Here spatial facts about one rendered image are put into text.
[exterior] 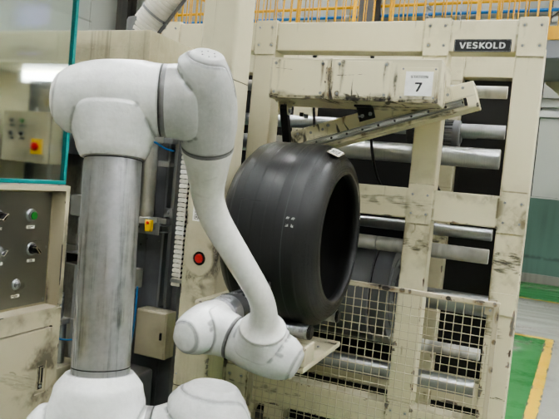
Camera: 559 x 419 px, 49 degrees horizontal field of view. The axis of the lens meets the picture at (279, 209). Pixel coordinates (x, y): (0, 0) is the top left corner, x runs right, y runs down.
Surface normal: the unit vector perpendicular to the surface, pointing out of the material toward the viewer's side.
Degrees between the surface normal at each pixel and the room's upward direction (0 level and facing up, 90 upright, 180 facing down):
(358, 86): 90
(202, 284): 90
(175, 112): 117
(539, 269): 90
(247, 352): 110
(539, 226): 90
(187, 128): 126
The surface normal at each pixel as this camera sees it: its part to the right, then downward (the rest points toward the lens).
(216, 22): -0.39, 0.01
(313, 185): 0.43, -0.35
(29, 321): 0.92, 0.11
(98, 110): -0.06, 0.03
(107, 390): 0.41, -0.64
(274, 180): -0.27, -0.54
